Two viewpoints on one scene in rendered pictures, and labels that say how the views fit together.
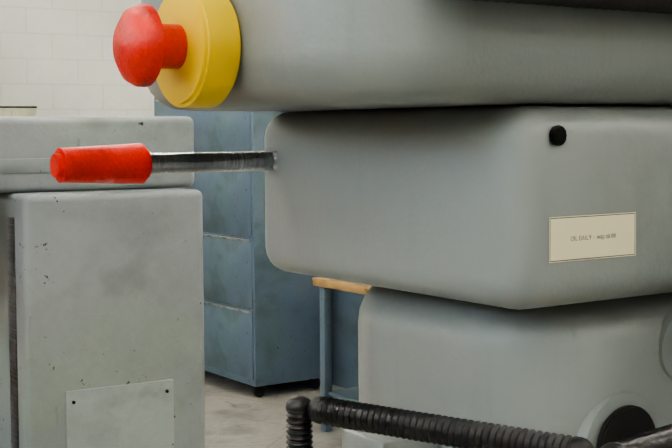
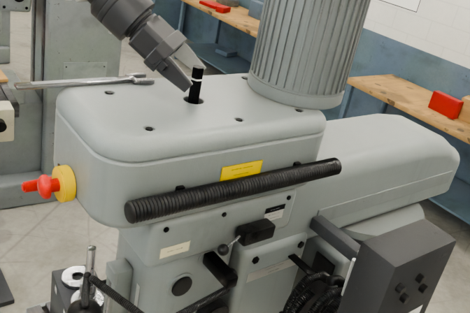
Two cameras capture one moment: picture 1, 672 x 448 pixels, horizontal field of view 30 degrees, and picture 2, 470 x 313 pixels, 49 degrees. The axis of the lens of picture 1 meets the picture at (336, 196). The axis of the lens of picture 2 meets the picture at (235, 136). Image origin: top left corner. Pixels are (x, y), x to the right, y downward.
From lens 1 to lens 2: 0.53 m
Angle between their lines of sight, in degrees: 23
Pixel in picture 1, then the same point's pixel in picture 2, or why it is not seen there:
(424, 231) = (130, 233)
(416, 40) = (121, 220)
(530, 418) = (155, 278)
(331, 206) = not seen: hidden behind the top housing
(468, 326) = not seen: hidden behind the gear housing
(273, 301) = not seen: outside the picture
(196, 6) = (62, 181)
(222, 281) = not seen: outside the picture
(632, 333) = (189, 258)
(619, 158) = (187, 228)
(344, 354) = (189, 25)
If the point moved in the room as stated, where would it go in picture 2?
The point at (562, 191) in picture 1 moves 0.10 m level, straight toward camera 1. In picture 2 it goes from (166, 241) to (149, 279)
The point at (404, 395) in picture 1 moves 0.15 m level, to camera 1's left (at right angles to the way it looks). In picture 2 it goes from (126, 252) to (49, 242)
